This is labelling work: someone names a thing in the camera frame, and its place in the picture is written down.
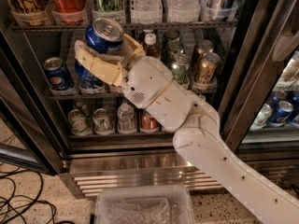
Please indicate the steel fridge vent grille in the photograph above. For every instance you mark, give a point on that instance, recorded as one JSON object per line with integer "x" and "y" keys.
{"x": 87, "y": 177}

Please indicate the green can front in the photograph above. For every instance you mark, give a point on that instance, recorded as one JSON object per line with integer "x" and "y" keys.
{"x": 180, "y": 68}

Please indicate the wire shelf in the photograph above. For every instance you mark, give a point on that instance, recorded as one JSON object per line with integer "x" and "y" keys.
{"x": 75, "y": 94}
{"x": 128, "y": 26}

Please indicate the brown tea bottle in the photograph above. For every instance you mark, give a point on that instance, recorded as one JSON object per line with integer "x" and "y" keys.
{"x": 141, "y": 38}
{"x": 151, "y": 47}

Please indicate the brown tea bottle rear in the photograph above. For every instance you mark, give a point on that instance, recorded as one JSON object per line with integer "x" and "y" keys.
{"x": 141, "y": 38}

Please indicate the copper can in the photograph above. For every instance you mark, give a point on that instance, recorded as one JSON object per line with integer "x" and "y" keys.
{"x": 207, "y": 66}
{"x": 200, "y": 48}

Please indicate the red coca cola can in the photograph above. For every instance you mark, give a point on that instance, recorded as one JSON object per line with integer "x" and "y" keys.
{"x": 70, "y": 11}

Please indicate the green can middle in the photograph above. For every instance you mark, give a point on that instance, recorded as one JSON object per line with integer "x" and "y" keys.
{"x": 173, "y": 47}

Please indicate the clear water bottle top left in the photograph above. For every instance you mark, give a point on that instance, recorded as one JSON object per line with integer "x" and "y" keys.
{"x": 146, "y": 11}

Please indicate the brown tea bottle front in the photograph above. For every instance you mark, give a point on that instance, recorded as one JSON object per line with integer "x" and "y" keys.
{"x": 151, "y": 47}

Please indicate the middle wire shelf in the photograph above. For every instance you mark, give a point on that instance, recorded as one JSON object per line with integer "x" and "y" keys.
{"x": 75, "y": 94}

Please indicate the open fridge glass door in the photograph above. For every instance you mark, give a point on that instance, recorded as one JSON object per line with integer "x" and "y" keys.
{"x": 18, "y": 111}

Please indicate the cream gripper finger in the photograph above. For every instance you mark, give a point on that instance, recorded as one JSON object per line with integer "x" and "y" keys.
{"x": 130, "y": 51}
{"x": 108, "y": 68}

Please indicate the blue pepsi can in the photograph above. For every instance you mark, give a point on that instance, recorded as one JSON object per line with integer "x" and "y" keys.
{"x": 58, "y": 75}
{"x": 88, "y": 83}
{"x": 105, "y": 35}

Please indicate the copper can front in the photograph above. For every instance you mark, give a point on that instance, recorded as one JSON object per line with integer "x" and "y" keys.
{"x": 207, "y": 66}

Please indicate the top wire shelf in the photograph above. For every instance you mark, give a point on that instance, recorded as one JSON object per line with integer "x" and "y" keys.
{"x": 128, "y": 26}

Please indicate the green can rear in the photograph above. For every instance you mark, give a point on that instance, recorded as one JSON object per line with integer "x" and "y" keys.
{"x": 170, "y": 35}

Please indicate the clear water bottle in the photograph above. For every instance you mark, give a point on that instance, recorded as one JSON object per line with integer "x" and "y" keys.
{"x": 146, "y": 11}
{"x": 181, "y": 10}

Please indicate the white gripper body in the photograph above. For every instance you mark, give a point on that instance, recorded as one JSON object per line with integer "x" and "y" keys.
{"x": 146, "y": 79}

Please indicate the pepsi can right fridge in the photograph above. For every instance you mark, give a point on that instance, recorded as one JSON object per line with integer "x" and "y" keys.
{"x": 280, "y": 114}

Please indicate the silver green can bottom left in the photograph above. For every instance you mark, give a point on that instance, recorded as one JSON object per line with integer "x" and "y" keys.
{"x": 78, "y": 122}

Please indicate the yellow can top shelf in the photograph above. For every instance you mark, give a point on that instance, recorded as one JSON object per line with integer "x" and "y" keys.
{"x": 30, "y": 12}

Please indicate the orange can bottom shelf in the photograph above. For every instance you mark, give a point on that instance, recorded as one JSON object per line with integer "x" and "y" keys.
{"x": 148, "y": 122}

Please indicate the blue red bull can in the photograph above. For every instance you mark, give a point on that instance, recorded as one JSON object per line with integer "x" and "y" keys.
{"x": 218, "y": 10}

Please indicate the clear plastic bin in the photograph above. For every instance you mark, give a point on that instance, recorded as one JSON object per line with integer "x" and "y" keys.
{"x": 167, "y": 204}

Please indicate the copper can rear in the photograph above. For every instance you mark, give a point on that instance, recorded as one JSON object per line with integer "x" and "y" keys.
{"x": 200, "y": 48}

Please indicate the clear water bottle top right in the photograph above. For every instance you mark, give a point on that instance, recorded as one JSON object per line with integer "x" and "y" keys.
{"x": 181, "y": 10}

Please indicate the silver green can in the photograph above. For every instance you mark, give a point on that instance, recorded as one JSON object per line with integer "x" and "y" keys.
{"x": 78, "y": 122}
{"x": 101, "y": 120}

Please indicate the orange soda can front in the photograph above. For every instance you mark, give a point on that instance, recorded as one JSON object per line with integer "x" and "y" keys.
{"x": 115, "y": 89}

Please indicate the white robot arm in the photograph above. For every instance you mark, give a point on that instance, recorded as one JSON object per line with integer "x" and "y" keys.
{"x": 196, "y": 128}

